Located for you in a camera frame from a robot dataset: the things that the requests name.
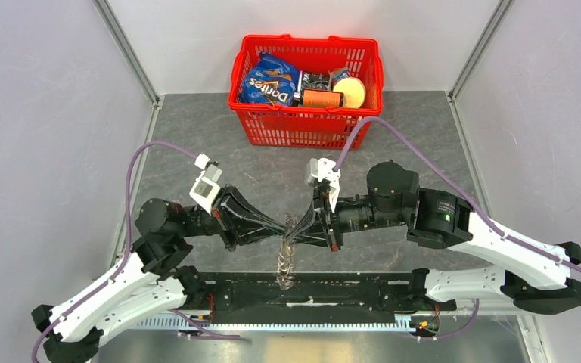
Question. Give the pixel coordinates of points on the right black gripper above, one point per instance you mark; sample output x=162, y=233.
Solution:
x=317, y=234

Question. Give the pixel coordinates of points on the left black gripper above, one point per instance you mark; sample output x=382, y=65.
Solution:
x=230, y=210

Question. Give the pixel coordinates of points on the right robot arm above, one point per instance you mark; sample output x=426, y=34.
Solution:
x=534, y=276

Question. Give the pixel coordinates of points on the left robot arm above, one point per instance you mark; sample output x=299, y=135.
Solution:
x=149, y=277

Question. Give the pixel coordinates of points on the red plastic shopping basket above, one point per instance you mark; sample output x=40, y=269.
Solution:
x=304, y=126

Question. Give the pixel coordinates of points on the orange can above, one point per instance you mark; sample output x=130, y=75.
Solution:
x=318, y=98

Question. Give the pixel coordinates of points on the blue Doritos chip bag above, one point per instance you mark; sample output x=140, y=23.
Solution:
x=272, y=81

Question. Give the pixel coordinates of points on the round yellow lid container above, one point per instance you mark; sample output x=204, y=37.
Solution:
x=353, y=91

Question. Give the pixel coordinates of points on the dark printed snack packet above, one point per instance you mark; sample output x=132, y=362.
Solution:
x=315, y=81

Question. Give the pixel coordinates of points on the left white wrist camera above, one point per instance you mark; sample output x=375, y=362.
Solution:
x=206, y=188

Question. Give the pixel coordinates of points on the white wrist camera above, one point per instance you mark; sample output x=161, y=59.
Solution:
x=206, y=188
x=322, y=170

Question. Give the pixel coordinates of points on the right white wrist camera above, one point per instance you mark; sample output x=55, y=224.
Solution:
x=322, y=170

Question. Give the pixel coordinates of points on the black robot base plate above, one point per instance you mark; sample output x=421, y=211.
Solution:
x=315, y=297

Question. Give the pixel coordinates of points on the slotted metal cable duct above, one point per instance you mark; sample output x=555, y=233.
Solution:
x=409, y=324

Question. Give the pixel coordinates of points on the right aluminium frame post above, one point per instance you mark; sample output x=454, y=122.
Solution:
x=494, y=22

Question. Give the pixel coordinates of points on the aluminium frame post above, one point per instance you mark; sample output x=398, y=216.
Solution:
x=119, y=36
x=494, y=22

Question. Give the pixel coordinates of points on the left aluminium frame post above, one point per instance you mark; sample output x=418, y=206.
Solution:
x=119, y=36

